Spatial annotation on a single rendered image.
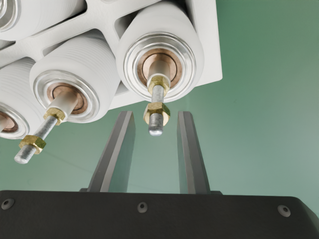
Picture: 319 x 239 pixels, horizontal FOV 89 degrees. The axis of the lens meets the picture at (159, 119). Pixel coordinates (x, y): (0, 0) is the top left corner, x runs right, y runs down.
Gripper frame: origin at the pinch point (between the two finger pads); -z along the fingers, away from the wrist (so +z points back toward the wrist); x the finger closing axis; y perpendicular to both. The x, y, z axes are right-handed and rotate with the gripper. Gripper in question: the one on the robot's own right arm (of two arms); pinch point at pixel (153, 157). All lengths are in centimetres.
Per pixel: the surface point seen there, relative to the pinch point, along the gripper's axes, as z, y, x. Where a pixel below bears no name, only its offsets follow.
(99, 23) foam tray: -18.0, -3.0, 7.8
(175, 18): -12.3, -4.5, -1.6
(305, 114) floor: -36, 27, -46
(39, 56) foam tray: -18.0, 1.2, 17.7
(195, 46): -11.1, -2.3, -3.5
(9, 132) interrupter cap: -10.7, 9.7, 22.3
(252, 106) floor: -36, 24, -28
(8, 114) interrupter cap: -10.6, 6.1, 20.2
